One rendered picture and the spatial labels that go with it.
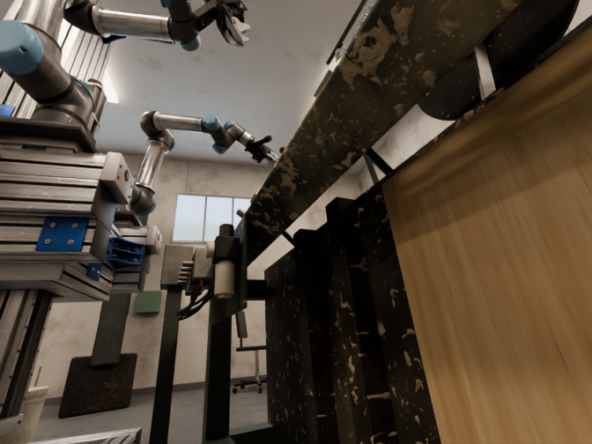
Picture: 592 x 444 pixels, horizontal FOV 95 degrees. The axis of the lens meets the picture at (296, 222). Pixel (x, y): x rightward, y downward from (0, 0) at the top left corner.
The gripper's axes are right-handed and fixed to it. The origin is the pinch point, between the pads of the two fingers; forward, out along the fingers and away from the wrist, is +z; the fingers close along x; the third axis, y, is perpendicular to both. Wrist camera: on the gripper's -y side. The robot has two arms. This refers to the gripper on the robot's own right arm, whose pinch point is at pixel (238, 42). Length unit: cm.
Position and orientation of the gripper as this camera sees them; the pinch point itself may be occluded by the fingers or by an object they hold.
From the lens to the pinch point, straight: 98.1
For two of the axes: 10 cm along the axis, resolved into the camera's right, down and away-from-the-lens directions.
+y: 8.2, -3.9, 4.2
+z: 5.1, 8.3, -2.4
